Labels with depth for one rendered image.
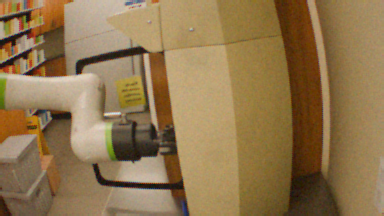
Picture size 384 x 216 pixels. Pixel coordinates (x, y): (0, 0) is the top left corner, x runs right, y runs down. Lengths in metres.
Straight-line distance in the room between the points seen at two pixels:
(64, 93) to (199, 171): 0.40
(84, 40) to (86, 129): 5.00
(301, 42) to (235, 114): 0.44
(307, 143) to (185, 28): 0.62
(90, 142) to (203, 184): 0.29
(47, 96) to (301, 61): 0.73
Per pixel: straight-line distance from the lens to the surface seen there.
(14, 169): 3.10
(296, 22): 1.28
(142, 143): 1.07
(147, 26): 0.90
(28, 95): 1.15
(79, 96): 1.14
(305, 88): 1.31
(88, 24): 6.04
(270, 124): 1.01
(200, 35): 0.89
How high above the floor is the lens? 1.54
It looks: 15 degrees down
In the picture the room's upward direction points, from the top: 8 degrees counter-clockwise
